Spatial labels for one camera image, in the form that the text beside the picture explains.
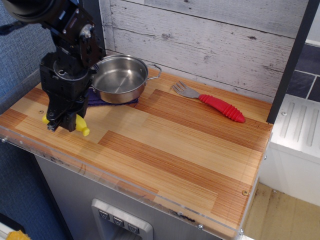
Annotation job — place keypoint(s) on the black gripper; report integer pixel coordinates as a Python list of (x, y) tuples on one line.
[(67, 92)]

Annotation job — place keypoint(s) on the yellow toy banana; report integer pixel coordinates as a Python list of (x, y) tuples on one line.
[(80, 125)]

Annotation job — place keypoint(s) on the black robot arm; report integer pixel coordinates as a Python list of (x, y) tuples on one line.
[(71, 26)]

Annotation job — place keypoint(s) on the yellow object at corner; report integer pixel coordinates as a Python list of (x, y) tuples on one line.
[(17, 235)]

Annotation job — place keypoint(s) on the purple cloth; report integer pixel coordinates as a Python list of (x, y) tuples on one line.
[(95, 101)]

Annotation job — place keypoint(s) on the clear acrylic edge guard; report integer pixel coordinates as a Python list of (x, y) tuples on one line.
[(74, 184)]

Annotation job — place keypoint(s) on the stainless steel pot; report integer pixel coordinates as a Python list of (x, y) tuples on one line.
[(122, 78)]

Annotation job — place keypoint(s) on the silver dispenser panel with buttons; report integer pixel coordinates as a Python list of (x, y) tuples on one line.
[(116, 224)]

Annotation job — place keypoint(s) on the white ridged appliance top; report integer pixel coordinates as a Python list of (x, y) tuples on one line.
[(297, 127)]

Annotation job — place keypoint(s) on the black left vertical post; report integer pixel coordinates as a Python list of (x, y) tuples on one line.
[(93, 8)]

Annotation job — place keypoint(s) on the black vertical post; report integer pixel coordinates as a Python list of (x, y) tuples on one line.
[(93, 8), (303, 31)]

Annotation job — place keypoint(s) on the fork with red handle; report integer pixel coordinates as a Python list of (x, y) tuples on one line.
[(223, 107)]

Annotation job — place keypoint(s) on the black right vertical post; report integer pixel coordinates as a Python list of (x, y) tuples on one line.
[(303, 31)]

